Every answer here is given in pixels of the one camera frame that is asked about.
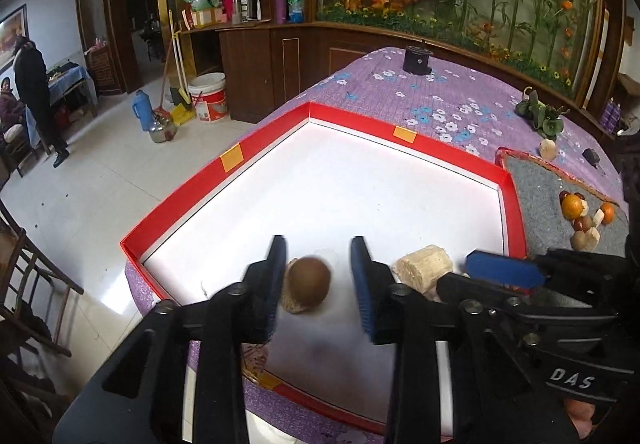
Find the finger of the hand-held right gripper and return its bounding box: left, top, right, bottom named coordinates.
left=465, top=247, right=628, bottom=294
left=436, top=272, right=617, bottom=331

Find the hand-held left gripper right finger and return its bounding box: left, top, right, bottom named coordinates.
left=350, top=235, right=566, bottom=444

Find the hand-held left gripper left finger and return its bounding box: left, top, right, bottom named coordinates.
left=52, top=234, right=288, bottom=444

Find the brown round fruit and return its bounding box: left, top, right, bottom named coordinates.
left=281, top=257, right=332, bottom=315

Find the beige ridged block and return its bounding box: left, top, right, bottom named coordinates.
left=392, top=247, right=455, bottom=296

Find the large orange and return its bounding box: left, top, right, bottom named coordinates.
left=560, top=194, right=585, bottom=220

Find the red box white inside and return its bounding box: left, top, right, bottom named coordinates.
left=120, top=100, right=530, bottom=437

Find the person's right hand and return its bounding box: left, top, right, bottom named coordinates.
left=564, top=399, right=602, bottom=431

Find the grey felt mat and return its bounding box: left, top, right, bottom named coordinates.
left=495, top=147, right=630, bottom=307

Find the black car key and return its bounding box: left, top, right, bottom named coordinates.
left=581, top=148, right=607, bottom=175

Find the green leafy vegetable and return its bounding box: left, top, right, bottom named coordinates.
left=516, top=88, right=571, bottom=140

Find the metal kettle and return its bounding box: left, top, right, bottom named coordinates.
left=149, top=113, right=178, bottom=144

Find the yellow broom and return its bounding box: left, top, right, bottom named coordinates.
left=167, top=9, right=197, bottom=126

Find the white plastic bucket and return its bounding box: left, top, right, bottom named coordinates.
left=187, top=72, right=231, bottom=124

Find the purple floral tablecloth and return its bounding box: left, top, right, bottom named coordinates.
left=125, top=47, right=626, bottom=444

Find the blue thermos jug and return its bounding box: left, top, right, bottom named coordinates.
left=131, top=89, right=157, bottom=132

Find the black cylindrical holder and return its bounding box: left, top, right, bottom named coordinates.
left=403, top=40, right=433, bottom=76

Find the wooden chair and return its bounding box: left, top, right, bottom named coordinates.
left=0, top=197, right=85, bottom=360

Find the cardboard box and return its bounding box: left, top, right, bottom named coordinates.
left=182, top=7, right=226, bottom=29

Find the wicker chair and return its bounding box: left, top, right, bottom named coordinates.
left=84, top=44, right=123, bottom=92

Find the table with blue cloth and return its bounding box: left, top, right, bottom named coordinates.
left=45, top=64, right=98, bottom=117

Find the framed wall picture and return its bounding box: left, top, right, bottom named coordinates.
left=0, top=4, right=28, bottom=72

